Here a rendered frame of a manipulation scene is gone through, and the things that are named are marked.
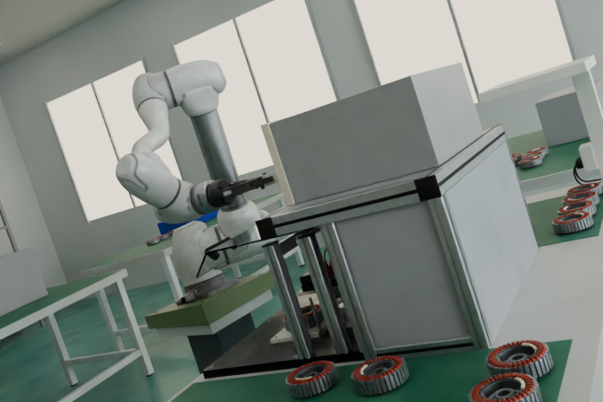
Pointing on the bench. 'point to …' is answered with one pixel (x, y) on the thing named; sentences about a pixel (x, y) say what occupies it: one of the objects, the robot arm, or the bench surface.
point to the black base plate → (274, 355)
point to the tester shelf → (382, 191)
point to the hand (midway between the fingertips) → (275, 177)
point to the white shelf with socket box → (587, 94)
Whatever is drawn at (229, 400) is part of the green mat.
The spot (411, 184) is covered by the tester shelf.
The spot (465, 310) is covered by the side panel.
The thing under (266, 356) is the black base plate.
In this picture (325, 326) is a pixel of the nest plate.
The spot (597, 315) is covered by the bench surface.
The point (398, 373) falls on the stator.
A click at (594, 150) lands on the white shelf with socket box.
